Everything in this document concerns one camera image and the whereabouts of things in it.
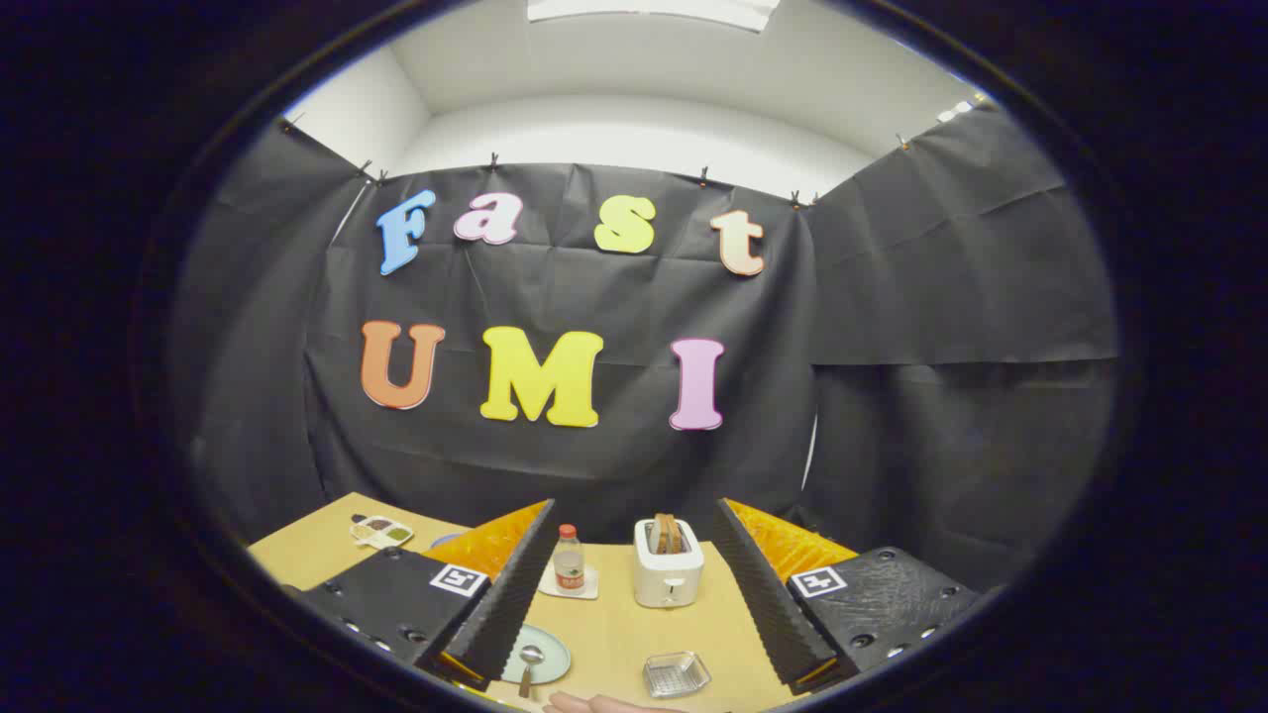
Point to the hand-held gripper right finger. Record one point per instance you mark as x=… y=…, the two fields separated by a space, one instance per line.
x=768 y=604

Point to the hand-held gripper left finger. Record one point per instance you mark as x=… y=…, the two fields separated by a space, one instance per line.
x=515 y=594

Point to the clear water bottle red cap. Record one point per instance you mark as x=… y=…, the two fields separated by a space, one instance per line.
x=569 y=569

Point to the light green plate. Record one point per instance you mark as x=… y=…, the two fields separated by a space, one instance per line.
x=553 y=644

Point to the white square coaster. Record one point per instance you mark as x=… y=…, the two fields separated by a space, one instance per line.
x=590 y=586

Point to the blue patterned plate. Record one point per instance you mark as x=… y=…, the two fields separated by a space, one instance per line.
x=446 y=541

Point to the white toaster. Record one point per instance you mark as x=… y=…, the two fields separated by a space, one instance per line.
x=669 y=579

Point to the brown toast slice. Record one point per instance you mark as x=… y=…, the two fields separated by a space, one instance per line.
x=661 y=535
x=676 y=535

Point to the clear perforated drain basket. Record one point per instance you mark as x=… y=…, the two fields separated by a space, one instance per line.
x=677 y=675

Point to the white divided sauce dish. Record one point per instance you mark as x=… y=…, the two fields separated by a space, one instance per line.
x=381 y=533

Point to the white ceiling light panel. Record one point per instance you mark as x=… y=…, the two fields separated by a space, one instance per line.
x=654 y=10

